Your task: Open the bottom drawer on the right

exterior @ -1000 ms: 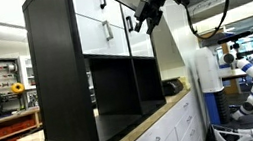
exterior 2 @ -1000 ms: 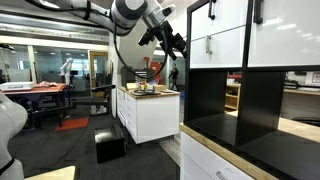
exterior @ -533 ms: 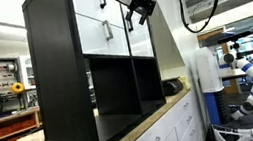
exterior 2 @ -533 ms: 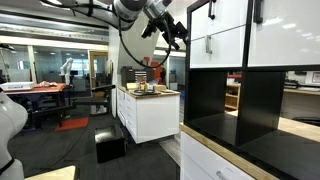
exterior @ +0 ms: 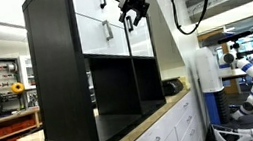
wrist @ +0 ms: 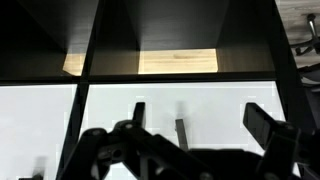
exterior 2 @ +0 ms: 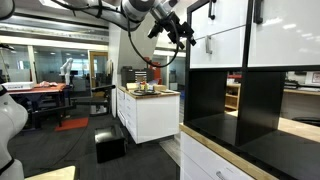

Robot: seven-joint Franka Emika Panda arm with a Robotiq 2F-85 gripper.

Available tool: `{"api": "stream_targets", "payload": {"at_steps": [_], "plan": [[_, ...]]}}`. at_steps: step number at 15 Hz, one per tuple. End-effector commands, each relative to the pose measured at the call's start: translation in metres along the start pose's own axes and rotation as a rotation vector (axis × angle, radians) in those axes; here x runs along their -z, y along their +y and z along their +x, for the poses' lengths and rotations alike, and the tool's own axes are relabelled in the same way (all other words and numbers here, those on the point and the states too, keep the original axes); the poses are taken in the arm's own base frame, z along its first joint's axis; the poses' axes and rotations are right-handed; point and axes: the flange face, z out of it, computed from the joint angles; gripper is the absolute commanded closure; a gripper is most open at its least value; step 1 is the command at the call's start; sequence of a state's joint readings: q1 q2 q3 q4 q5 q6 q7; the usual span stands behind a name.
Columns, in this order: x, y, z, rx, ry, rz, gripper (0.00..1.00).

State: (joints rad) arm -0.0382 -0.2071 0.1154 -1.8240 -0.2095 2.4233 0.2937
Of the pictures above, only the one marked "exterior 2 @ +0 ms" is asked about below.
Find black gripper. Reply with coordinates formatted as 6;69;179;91
162;11;198;51

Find red cabinet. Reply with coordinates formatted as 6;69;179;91
143;56;163;85

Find tan cardboard block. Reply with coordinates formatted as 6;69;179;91
152;84;168;92

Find black tool chest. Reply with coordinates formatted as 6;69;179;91
120;66;155;88

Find small colourful items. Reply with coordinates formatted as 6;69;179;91
139;80;150;92

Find black round tray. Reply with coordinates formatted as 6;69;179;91
132;89;162;97

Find small wooden box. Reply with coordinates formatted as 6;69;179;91
125;82;141;91

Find wooden workbench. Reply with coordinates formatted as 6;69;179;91
225;83;320;113

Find white island cabinet wood top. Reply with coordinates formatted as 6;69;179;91
116;85;181;145

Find black shelf unit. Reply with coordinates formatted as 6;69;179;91
183;0;320;180

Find wooden door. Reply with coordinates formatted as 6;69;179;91
88;50;109;98

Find white counter cabinet wood top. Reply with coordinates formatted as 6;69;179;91
179;116;320;180

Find black box on floor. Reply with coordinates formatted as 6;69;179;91
94;124;127;164

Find white box red label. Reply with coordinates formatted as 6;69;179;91
304;70;320;88

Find ceiling light panel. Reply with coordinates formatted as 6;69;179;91
39;0;68;9

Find red floor mat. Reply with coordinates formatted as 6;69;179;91
54;116;90;132

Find pink cloth bundle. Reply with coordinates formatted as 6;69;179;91
39;80;59;88

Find flat black round object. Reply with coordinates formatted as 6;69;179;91
292;116;320;128

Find table with red top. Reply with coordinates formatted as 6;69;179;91
6;83;68;131

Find long white box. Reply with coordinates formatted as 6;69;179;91
1;81;35;92

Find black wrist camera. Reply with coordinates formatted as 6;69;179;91
147;21;165;40

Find white drawer black handle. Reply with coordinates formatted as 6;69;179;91
190;0;249;36

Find black metal frame bench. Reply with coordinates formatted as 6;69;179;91
31;84;117;129

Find white cabinet door black handle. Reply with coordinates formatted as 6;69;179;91
248;0;320;68

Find silver cabinet drawer handle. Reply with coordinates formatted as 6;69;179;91
215;170;228;180

